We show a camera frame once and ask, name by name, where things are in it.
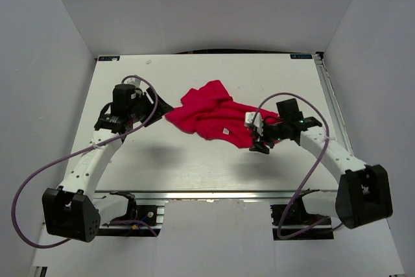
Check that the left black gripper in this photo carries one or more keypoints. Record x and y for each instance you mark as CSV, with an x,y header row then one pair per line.
x,y
162,109

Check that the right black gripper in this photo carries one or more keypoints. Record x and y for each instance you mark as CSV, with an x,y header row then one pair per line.
x,y
260,147

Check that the red t-shirt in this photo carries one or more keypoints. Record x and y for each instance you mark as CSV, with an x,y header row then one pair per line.
x,y
211,112

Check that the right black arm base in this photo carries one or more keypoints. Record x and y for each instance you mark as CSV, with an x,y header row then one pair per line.
x,y
297,220

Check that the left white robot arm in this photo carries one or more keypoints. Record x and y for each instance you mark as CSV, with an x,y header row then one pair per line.
x,y
71,210

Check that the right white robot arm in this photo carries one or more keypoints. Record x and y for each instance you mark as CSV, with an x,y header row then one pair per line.
x,y
363,193

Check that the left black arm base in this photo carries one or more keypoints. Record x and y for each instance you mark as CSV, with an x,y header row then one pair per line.
x,y
143,219

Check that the left blue corner label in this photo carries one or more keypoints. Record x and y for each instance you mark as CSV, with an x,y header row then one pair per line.
x,y
108,58

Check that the blue corner label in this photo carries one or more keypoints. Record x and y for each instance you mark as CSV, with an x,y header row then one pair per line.
x,y
108,58
301,56

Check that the right blue corner label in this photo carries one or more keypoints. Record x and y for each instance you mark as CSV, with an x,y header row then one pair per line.
x,y
301,56

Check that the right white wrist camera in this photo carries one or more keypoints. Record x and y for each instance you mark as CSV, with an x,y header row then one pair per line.
x,y
254,123

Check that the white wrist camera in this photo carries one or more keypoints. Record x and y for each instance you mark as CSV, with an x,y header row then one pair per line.
x,y
254,123
133,80

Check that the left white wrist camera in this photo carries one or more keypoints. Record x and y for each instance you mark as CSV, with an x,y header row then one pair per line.
x,y
133,80

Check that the aluminium front table rail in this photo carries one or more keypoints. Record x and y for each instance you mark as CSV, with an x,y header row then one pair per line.
x,y
160,198

